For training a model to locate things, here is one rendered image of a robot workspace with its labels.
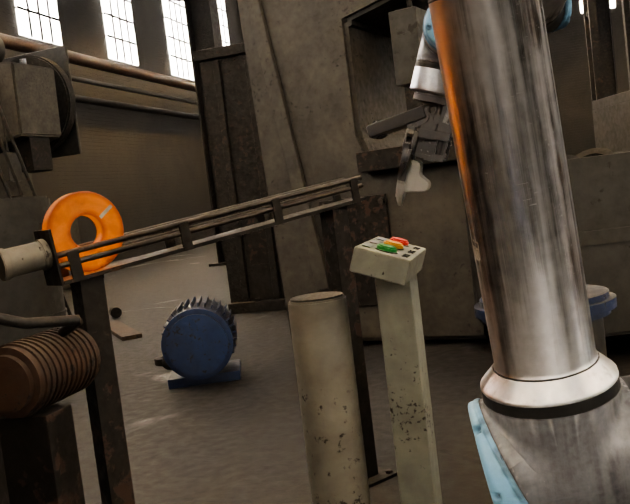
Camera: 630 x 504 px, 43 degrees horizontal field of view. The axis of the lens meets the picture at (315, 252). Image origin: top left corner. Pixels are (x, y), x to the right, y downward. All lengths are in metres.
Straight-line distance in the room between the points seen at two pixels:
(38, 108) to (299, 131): 5.94
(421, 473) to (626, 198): 1.58
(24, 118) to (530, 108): 8.58
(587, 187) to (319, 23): 1.51
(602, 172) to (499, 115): 2.14
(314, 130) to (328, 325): 2.25
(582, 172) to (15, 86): 7.21
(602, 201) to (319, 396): 1.60
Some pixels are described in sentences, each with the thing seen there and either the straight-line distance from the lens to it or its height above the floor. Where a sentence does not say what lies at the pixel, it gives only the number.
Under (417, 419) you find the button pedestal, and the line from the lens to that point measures 1.64.
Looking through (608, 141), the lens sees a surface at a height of 0.83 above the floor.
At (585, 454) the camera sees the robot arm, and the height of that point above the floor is 0.42.
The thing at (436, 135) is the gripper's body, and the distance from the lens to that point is 1.50.
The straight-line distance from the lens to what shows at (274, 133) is 3.87.
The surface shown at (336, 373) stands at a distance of 1.60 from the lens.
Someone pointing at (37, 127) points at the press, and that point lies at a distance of 9.38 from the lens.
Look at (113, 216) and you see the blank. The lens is 1.65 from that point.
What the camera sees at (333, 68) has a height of 1.28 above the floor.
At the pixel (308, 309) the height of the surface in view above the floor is 0.50.
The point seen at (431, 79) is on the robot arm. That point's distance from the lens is 1.50.
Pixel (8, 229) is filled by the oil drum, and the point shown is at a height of 0.74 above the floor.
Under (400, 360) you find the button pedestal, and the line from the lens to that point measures 1.61.
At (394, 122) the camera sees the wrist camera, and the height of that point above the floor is 0.84.
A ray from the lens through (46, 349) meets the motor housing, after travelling 1.48.
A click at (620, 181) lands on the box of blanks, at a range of 2.97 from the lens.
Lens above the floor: 0.72
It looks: 4 degrees down
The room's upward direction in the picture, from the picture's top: 7 degrees counter-clockwise
